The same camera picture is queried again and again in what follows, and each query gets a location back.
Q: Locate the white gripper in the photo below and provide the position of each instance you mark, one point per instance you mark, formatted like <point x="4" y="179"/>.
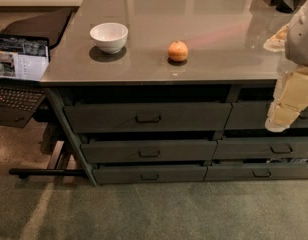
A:
<point x="301" y="39"/>

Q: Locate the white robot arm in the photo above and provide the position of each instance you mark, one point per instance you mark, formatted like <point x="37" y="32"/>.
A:
<point x="296" y="46"/>

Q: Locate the open black laptop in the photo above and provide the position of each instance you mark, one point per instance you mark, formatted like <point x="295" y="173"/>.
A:
<point x="23" y="61"/>

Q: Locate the orange round fruit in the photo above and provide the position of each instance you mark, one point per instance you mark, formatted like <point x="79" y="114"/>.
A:
<point x="178" y="51"/>

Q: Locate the white ceramic bowl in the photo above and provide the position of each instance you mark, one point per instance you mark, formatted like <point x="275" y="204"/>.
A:
<point x="109" y="37"/>

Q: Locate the black laptop stand base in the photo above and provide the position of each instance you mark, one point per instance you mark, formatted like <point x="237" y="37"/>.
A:
<point x="53" y="168"/>

